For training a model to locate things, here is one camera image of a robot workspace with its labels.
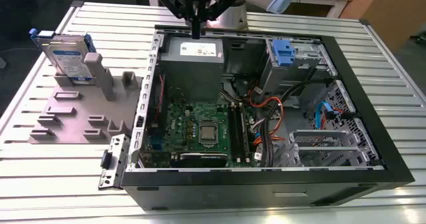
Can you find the grey power supply unit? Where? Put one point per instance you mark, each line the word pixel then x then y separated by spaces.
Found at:
pixel 193 79

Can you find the black graphics card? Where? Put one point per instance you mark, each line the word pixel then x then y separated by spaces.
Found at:
pixel 200 159

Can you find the black PC case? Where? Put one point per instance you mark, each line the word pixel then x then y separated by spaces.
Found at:
pixel 233 189

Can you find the metal drive cage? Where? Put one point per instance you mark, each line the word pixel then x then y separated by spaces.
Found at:
pixel 276 80

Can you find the hard disk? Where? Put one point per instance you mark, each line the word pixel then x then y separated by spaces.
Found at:
pixel 67 59

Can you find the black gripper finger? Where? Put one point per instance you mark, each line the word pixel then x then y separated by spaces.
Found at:
pixel 213 14
pixel 173 4

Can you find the brown cabinet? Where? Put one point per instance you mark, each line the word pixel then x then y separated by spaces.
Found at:
pixel 393 14

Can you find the CPU socket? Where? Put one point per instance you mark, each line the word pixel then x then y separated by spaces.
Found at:
pixel 211 146

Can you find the grey parts rack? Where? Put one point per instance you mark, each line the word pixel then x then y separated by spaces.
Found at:
pixel 83 114

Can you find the blue plastic drive latch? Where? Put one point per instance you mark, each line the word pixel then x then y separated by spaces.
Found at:
pixel 283 54

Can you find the black RAM slot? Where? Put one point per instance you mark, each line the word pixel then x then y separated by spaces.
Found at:
pixel 236 134
pixel 247 139

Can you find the blue bracket latch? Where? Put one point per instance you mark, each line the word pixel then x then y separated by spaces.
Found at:
pixel 106 159

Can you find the green motherboard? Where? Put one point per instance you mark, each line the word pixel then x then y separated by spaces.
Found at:
pixel 180 119

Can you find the silver CPU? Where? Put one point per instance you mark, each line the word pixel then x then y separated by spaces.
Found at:
pixel 209 134

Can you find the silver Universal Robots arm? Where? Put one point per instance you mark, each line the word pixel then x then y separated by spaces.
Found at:
pixel 233 19

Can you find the hinged metal slot bracket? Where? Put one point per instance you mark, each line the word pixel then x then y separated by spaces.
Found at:
pixel 116 144

